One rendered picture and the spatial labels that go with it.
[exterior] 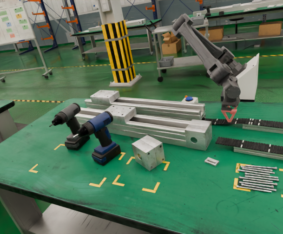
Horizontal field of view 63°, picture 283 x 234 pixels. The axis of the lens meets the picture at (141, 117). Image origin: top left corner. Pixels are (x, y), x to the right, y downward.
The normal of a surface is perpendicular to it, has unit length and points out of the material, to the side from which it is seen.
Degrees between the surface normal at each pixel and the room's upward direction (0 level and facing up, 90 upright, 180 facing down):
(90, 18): 90
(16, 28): 90
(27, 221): 90
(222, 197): 0
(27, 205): 90
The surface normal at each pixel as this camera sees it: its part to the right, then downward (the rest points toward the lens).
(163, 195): -0.18, -0.87
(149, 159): 0.60, 0.27
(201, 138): -0.51, 0.48
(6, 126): 0.89, 0.06
